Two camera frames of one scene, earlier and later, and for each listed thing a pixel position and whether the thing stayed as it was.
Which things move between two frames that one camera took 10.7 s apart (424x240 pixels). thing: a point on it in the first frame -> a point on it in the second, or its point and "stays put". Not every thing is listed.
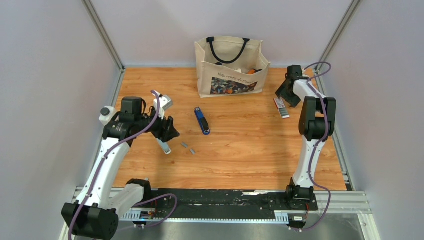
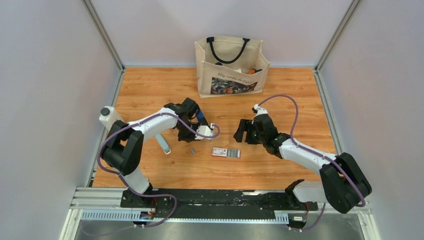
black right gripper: x=282 y=91 -> x=245 y=125
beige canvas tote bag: x=228 y=66 stays put
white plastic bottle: x=106 y=114 stays put
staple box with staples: x=281 y=108 -> x=229 y=153
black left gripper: x=165 y=131 -> x=182 y=138
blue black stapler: x=202 y=121 stays put
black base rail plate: x=220 y=203 stays put
